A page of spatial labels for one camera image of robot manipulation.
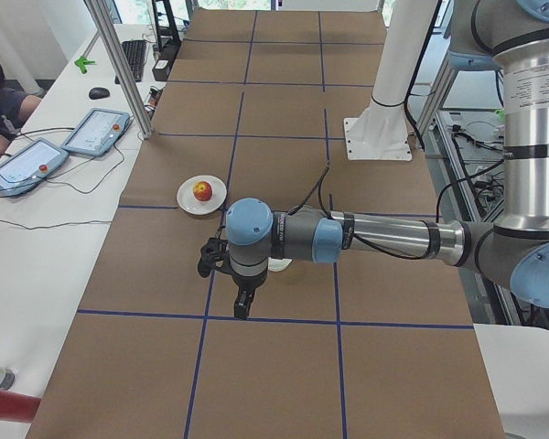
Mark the green clamp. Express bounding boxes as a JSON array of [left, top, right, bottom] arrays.
[[74, 56, 96, 74]]

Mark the black computer mouse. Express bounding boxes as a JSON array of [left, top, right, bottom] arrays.
[[88, 87, 110, 100]]

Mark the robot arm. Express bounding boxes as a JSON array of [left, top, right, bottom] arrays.
[[222, 1, 549, 319]]

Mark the white bowl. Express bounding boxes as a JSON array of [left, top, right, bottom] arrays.
[[268, 258, 292, 273]]

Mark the brown paper table cover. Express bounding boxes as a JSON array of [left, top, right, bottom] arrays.
[[28, 10, 503, 438]]

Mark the red fire extinguisher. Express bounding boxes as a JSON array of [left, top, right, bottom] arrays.
[[0, 390, 41, 423]]

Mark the teach pendant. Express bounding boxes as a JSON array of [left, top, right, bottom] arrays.
[[60, 108, 131, 157], [0, 138, 69, 197]]

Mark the teach pendant near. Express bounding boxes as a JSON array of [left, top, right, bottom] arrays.
[[0, 138, 69, 197]]

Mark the white pedestal column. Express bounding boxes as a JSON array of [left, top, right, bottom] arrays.
[[344, 0, 440, 161]]

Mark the white plate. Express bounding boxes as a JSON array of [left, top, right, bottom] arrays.
[[176, 175, 227, 215]]

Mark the black keyboard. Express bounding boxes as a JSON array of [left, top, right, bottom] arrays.
[[121, 39, 147, 82]]

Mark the red yellow apple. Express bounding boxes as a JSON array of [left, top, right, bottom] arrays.
[[192, 180, 213, 202]]

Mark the aluminium frame post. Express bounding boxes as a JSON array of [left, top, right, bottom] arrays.
[[85, 0, 154, 139]]

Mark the teach pendant far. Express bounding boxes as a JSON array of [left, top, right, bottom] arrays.
[[60, 108, 131, 157]]

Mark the black mini computer box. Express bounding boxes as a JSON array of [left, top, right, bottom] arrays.
[[152, 59, 170, 82]]

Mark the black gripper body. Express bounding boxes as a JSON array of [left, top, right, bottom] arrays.
[[231, 270, 266, 292]]

